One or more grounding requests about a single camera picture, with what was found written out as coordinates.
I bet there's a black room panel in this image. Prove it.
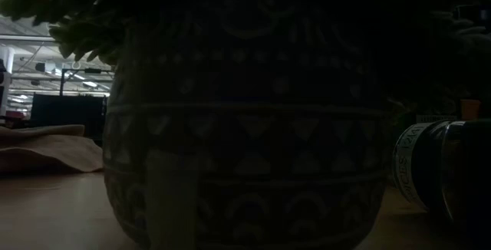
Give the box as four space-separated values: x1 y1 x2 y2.
30 93 107 143

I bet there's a green potted plant patterned pot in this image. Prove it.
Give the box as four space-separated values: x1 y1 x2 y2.
0 0 491 250

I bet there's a black room stand frame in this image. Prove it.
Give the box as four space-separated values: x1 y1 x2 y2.
59 67 115 97

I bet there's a beige cloth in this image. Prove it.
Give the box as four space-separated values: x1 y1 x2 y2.
0 123 104 174

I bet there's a green lid spice jar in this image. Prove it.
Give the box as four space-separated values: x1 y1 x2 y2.
391 118 491 228

